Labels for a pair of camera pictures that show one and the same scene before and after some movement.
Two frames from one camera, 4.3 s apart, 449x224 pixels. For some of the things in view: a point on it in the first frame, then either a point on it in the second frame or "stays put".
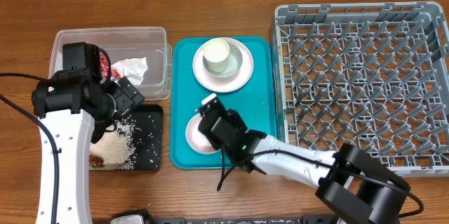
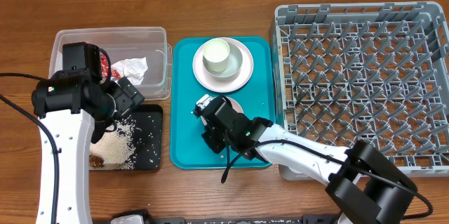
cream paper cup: (215, 53) stays put
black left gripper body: (120, 102) stays put
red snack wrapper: (105, 69) stays put
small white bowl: (197, 142) to (233, 103)
